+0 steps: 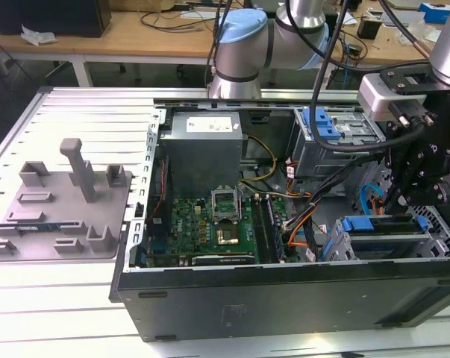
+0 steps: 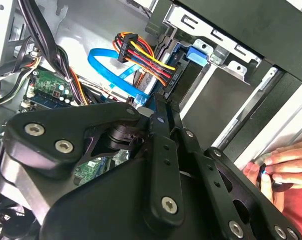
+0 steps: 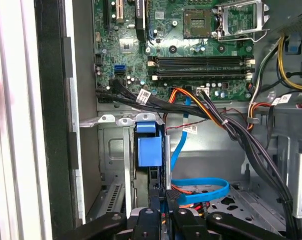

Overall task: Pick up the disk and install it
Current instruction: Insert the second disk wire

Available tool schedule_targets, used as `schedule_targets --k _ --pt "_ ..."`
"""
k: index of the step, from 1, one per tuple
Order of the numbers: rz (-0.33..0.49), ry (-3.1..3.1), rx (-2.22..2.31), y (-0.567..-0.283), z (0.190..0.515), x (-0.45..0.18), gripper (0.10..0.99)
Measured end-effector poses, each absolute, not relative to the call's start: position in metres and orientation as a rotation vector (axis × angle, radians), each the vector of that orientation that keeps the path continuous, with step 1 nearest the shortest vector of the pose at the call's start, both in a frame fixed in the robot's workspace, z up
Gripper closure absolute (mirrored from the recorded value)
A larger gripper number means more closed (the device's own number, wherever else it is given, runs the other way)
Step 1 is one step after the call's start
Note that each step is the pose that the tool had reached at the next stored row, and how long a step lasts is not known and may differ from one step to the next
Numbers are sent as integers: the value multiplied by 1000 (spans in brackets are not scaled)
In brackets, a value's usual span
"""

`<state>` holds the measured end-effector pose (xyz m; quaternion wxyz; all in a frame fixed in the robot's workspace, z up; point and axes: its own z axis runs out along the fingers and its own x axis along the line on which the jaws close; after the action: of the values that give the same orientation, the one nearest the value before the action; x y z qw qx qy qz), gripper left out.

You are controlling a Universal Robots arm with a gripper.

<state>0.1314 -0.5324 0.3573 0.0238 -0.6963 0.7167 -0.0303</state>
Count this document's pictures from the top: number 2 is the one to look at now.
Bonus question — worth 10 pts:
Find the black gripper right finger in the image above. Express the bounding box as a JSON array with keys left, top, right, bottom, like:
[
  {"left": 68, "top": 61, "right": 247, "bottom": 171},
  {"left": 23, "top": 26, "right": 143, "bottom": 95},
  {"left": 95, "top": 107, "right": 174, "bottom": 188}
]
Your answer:
[{"left": 164, "top": 98, "right": 302, "bottom": 240}]

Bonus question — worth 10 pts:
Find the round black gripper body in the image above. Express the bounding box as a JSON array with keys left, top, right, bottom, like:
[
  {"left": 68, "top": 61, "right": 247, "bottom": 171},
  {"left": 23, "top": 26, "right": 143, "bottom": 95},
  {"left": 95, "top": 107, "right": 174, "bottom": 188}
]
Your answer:
[{"left": 38, "top": 157, "right": 275, "bottom": 240}]

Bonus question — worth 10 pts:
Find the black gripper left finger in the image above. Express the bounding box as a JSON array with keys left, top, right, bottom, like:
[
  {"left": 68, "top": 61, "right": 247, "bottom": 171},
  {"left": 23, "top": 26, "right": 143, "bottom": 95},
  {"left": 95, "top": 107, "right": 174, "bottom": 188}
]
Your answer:
[{"left": 0, "top": 93, "right": 186, "bottom": 227}]

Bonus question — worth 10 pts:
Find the blue data wire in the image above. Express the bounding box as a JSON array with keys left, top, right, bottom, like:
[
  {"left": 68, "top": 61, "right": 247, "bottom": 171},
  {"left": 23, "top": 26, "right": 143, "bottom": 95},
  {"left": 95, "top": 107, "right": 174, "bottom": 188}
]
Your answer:
[{"left": 87, "top": 47, "right": 151, "bottom": 107}]

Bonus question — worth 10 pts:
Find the small round black tool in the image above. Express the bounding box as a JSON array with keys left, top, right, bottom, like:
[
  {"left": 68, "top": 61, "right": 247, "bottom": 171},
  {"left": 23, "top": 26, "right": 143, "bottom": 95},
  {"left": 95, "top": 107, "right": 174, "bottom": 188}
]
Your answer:
[{"left": 255, "top": 162, "right": 294, "bottom": 194}]

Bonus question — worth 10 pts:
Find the multicoloured disk power wire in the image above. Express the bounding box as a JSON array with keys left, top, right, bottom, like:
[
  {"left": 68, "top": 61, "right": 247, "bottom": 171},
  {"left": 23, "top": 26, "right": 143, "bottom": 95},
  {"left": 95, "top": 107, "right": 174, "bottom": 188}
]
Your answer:
[{"left": 112, "top": 31, "right": 184, "bottom": 95}]

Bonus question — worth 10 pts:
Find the hard disk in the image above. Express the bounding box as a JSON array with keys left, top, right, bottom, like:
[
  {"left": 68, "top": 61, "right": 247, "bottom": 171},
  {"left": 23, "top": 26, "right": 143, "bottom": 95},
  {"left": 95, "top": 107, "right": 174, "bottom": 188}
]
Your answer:
[{"left": 135, "top": 37, "right": 209, "bottom": 111}]

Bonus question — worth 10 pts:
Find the bare person hand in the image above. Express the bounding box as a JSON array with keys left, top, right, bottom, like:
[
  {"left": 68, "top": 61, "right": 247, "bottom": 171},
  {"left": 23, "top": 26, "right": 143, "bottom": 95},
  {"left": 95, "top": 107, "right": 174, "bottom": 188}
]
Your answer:
[{"left": 242, "top": 138, "right": 302, "bottom": 213}]

